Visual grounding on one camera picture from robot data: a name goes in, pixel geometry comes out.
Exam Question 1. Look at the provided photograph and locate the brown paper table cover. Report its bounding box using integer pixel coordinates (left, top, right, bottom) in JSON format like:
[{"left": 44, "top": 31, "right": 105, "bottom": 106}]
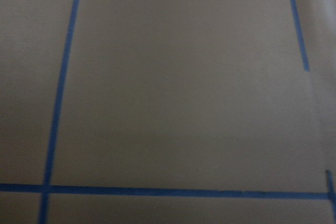
[{"left": 1, "top": 0, "right": 335, "bottom": 223}]

